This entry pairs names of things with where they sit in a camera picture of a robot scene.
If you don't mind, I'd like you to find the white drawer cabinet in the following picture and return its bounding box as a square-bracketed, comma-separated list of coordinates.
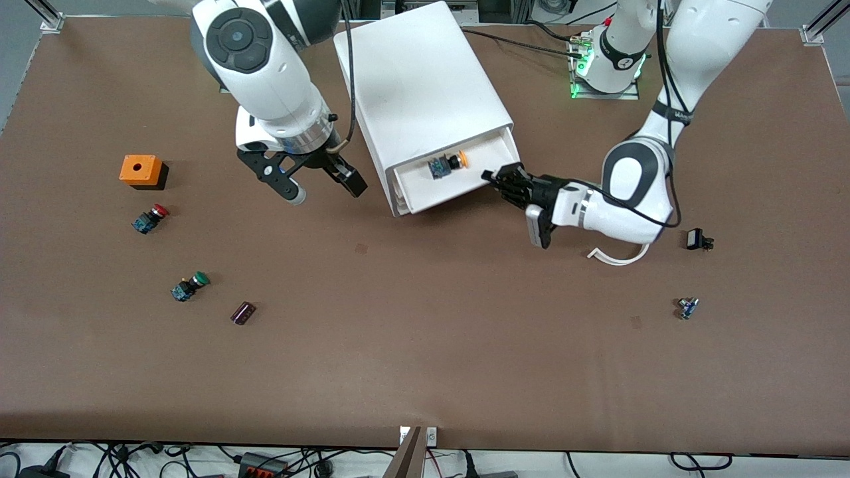
[333, 1, 515, 218]

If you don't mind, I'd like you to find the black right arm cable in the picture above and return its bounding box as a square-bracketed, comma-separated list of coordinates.
[330, 0, 357, 155]

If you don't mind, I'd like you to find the black cable loop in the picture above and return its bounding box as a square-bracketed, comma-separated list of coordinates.
[669, 453, 734, 472]

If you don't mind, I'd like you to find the thin black cable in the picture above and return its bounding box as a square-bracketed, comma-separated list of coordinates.
[460, 27, 588, 59]

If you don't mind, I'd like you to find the orange push button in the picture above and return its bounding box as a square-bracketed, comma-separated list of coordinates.
[427, 151, 469, 181]

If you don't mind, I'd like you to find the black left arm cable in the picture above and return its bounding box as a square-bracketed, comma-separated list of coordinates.
[578, 0, 685, 230]

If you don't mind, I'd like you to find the white curved plastic arc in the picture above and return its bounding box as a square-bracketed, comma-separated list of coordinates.
[587, 242, 651, 267]

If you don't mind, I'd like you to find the aluminium frame post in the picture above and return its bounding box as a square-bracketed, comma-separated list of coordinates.
[25, 0, 65, 33]
[800, 0, 850, 44]

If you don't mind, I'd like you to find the green push button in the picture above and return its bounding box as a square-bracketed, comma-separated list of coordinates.
[171, 271, 211, 303]

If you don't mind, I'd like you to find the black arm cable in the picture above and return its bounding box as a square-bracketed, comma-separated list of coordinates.
[330, 0, 357, 155]
[578, 0, 685, 230]

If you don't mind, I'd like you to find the red push button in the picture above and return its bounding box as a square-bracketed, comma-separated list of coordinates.
[131, 204, 170, 235]

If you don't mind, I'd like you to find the dark power strip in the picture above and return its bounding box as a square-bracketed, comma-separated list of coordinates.
[238, 451, 291, 478]

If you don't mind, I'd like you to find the orange box with hole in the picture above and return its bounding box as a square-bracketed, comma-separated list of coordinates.
[120, 155, 169, 191]

